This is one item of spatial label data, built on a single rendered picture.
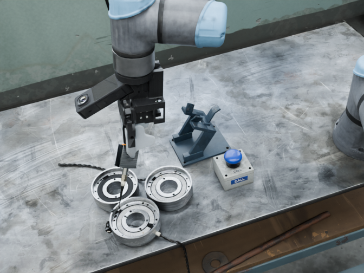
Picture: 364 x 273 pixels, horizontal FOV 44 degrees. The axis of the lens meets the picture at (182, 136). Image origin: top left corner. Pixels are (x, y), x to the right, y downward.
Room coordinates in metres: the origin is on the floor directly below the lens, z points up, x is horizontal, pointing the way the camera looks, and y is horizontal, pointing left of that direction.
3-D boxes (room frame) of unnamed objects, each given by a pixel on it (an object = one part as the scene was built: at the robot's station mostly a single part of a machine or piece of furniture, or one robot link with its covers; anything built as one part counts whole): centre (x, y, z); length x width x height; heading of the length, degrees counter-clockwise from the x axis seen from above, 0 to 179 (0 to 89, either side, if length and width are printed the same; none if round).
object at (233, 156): (0.67, -0.11, 0.85); 0.04 x 0.04 x 0.05
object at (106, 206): (0.65, 0.16, 0.82); 0.10 x 0.10 x 0.04
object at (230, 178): (0.67, -0.11, 0.82); 0.08 x 0.07 x 0.05; 103
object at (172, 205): (0.64, 0.04, 0.82); 0.10 x 0.10 x 0.04
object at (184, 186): (0.64, 0.04, 0.82); 0.08 x 0.08 x 0.02
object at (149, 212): (0.56, 0.12, 0.82); 0.08 x 0.08 x 0.02
